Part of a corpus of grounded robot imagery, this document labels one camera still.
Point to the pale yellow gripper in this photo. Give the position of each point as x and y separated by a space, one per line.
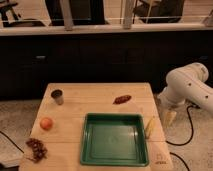
169 116

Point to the dark red pepper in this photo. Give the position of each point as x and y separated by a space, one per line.
122 99

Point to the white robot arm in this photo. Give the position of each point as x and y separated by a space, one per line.
185 83

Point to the green plastic tray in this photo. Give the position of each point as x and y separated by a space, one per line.
113 140

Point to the yellow corn cob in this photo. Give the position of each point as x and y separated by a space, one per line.
150 127

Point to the small metal cup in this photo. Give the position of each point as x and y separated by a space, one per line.
57 95

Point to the orange fruit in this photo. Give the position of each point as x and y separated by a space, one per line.
46 123

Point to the brown grape bunch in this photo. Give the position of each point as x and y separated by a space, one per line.
38 149

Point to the dark low cabinet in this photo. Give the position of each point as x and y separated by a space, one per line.
29 63

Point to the black chair background left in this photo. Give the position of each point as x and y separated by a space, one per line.
8 5

